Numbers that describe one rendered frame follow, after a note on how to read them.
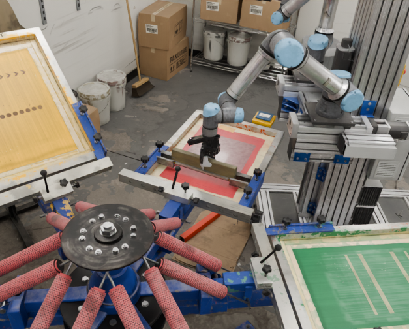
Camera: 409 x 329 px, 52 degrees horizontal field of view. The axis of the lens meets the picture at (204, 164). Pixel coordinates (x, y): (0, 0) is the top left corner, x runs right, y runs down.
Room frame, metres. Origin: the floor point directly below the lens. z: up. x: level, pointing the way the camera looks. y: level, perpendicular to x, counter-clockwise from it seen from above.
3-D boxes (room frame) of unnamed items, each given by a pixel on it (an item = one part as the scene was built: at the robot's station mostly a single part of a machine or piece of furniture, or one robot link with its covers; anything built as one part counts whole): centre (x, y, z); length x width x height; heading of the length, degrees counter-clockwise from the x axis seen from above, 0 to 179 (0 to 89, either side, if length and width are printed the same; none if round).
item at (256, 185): (1.64, -0.25, 0.98); 0.30 x 0.05 x 0.07; 160
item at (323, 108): (2.02, -0.65, 1.31); 0.15 x 0.15 x 0.10
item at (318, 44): (2.52, -0.63, 1.42); 0.13 x 0.12 x 0.14; 156
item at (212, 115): (1.76, -0.02, 1.33); 0.09 x 0.08 x 0.11; 101
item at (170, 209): (1.44, 0.13, 1.02); 0.17 x 0.06 x 0.05; 160
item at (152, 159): (1.83, 0.28, 0.98); 0.30 x 0.05 x 0.07; 160
